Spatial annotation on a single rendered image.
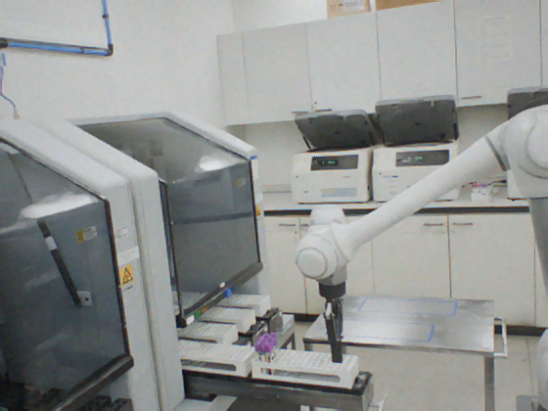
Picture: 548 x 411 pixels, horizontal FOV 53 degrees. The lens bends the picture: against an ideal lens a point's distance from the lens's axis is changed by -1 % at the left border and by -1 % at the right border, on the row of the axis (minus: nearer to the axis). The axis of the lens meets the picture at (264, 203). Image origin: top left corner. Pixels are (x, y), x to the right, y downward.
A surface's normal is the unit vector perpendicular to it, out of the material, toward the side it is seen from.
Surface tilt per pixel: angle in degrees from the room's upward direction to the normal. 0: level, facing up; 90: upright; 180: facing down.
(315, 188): 90
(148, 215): 90
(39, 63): 90
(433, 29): 90
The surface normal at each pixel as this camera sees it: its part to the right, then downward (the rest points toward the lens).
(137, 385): 0.92, -0.02
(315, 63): -0.38, 0.18
